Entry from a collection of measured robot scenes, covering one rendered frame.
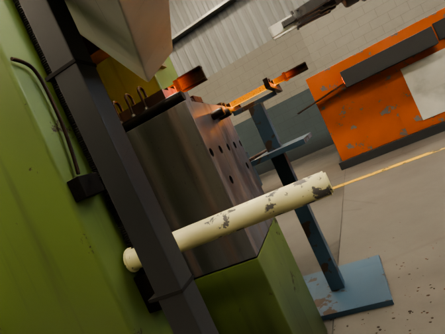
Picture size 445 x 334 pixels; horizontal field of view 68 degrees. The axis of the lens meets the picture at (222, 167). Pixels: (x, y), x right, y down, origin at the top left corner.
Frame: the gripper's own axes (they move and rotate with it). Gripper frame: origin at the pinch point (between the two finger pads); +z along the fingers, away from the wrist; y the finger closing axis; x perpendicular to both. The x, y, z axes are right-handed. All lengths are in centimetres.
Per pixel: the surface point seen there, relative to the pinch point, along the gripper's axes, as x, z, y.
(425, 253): -100, -16, 59
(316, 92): 4, -11, 348
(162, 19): -5, 15, -51
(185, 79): 0.9, 31.6, -0.8
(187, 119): -12.9, 30.9, -16.1
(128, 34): -7, 18, -58
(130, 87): 16, 61, 22
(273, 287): -62, 29, -15
